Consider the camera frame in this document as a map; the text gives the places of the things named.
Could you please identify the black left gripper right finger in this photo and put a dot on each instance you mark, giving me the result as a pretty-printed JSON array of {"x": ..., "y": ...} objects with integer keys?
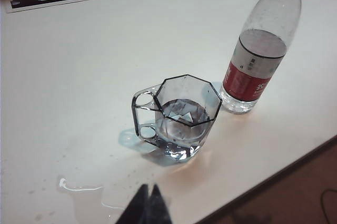
[{"x": 158, "y": 208}]

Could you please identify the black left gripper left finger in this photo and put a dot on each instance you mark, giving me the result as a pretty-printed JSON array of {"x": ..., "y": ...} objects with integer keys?
[{"x": 137, "y": 208}]

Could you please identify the clear water bottle red label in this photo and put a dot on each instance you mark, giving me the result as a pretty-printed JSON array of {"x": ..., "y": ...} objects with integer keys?
[{"x": 252, "y": 76}]

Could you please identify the spilled water puddle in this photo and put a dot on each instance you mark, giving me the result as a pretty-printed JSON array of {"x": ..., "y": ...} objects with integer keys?
[{"x": 87, "y": 203}]

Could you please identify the transparent grey faceted mug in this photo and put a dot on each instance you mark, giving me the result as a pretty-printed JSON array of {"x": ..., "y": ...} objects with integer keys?
[{"x": 184, "y": 139}]

